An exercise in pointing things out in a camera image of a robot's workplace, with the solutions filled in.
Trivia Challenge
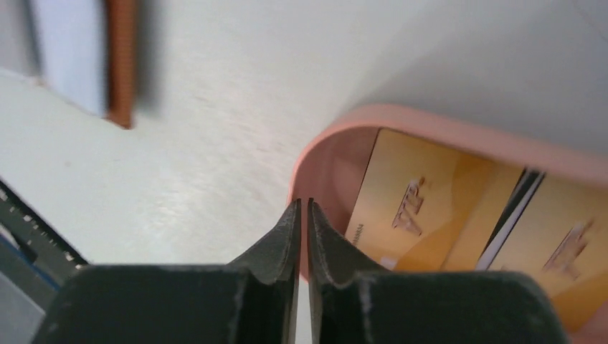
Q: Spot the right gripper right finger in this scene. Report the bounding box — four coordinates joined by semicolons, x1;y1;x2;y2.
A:
307;200;569;343

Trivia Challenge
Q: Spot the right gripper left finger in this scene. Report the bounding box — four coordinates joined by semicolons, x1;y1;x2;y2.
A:
33;200;301;343

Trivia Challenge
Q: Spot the pink oval tray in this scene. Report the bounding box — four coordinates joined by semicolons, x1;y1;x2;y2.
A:
290;105;607;343

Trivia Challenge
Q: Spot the brown leather card holder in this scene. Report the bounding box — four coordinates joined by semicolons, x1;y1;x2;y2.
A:
28;0;138;130

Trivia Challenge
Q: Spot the gold vip card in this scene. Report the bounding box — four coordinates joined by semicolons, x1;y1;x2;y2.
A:
475;174;607;332
346;129;523;271

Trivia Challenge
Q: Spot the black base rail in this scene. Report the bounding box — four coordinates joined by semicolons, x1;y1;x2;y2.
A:
1;182;88;287

